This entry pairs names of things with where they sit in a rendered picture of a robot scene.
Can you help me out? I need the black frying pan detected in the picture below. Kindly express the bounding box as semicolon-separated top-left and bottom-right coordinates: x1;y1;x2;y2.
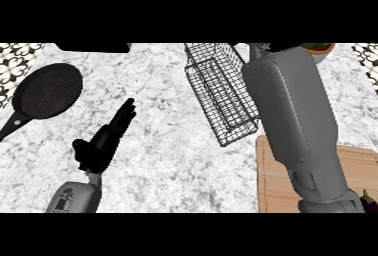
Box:
0;62;84;142

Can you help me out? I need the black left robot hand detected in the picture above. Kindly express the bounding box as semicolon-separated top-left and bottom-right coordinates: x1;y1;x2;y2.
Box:
71;97;137;175

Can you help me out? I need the black appliance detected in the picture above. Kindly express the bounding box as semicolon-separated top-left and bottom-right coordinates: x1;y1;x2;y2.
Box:
53;43;133;54

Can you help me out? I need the purple eggplant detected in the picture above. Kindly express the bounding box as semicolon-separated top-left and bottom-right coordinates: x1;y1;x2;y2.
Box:
359;189;378;214

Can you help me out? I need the terracotta plant pot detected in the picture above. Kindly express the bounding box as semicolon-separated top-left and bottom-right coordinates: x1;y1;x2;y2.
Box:
300;43;337;56

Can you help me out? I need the wooden cutting board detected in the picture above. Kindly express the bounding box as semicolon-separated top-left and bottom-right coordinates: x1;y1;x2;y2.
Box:
254;134;378;214

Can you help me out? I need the black wire tiered basket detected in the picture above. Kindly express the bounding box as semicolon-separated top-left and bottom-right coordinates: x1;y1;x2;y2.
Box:
183;43;261;148

